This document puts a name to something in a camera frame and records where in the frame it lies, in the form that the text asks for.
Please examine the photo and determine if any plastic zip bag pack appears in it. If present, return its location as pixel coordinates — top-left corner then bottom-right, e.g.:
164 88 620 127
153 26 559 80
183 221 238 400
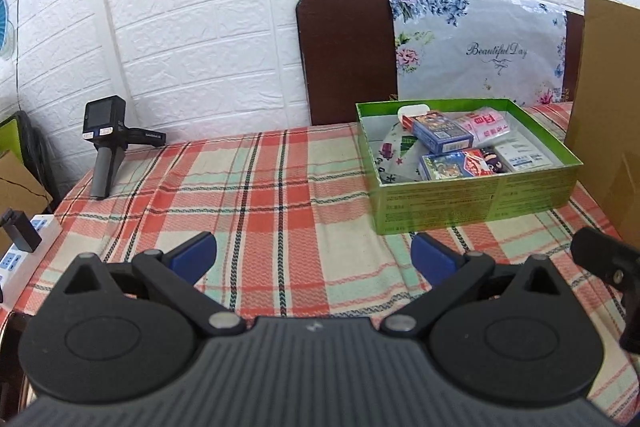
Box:
454 106 511 148

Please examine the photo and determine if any green cardboard box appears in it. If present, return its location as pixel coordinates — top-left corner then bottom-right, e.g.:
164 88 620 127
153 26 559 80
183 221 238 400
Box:
356 99 582 235

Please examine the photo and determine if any colourful playing card box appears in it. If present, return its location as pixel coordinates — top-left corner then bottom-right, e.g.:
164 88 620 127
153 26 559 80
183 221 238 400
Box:
418 147 510 180

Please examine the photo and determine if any floral patterned face mask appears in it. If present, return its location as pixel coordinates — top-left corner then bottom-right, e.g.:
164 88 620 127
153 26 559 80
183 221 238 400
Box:
373 123 427 184

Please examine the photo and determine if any red plaid bed sheet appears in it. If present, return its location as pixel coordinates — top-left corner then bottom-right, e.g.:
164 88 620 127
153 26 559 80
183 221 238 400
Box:
0 100 640 425

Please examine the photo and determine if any white blue medicine box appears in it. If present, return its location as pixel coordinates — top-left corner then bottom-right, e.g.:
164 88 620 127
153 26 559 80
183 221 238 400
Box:
495 140 553 173

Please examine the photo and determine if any black power adapter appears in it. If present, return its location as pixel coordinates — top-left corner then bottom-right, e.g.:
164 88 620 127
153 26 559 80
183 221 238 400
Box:
1 208 42 253

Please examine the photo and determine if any white power strip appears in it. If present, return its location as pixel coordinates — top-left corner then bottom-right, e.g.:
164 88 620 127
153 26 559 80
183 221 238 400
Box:
0 215 62 311

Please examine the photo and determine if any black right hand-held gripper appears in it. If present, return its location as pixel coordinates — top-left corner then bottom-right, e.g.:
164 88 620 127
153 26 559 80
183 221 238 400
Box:
570 227 639 355

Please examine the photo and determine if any white earbuds case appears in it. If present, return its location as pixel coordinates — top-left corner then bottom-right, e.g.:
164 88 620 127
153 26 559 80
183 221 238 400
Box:
397 103 431 129

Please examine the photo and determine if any brown cardboard sheet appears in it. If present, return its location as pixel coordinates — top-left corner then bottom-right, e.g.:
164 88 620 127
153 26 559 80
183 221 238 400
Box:
565 0 640 246

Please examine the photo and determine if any floral white pillow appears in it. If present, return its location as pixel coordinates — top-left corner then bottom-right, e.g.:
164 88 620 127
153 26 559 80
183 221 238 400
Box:
388 0 567 106

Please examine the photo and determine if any dark brown headboard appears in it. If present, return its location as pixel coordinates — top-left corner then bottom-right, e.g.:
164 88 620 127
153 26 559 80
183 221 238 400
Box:
295 0 585 125

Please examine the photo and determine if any blue electric fan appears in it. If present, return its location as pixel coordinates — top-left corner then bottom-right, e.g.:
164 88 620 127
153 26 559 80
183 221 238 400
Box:
0 0 15 60

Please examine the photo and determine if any black handheld camera device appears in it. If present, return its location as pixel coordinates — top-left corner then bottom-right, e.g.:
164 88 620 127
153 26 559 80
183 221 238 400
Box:
82 96 166 201

